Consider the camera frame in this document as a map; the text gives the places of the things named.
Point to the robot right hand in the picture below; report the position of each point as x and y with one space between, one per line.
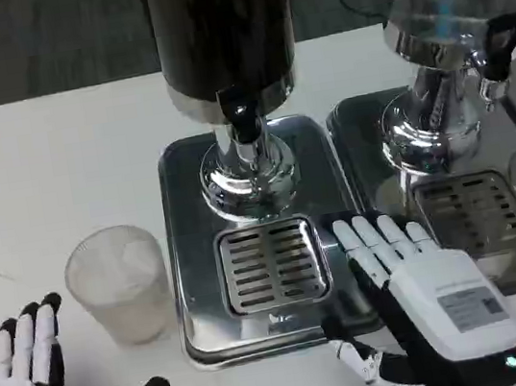
439 302

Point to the steel drip grid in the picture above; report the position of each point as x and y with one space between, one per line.
271 264
474 209

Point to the clear ribbed glass cup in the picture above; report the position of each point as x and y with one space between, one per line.
122 291

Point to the steel drip tray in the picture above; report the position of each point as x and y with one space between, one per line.
192 241
364 153

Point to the black tap of clear dispenser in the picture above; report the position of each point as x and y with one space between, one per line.
503 45

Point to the black tap of dark dispenser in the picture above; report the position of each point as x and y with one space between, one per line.
237 113

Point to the clear steel drink dispenser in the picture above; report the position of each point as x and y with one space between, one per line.
434 6

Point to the dark drink dispenser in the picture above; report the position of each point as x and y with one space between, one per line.
219 29

